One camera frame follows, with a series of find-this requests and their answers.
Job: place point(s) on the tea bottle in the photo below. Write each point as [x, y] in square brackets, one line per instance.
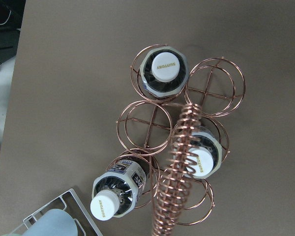
[208, 153]
[116, 192]
[164, 71]

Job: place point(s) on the light blue plastic cup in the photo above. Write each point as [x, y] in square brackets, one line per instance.
[55, 222]

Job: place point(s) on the copper wire bottle basket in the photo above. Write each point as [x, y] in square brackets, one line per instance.
[159, 131]

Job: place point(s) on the white wire cup rack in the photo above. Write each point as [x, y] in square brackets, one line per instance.
[71, 203]

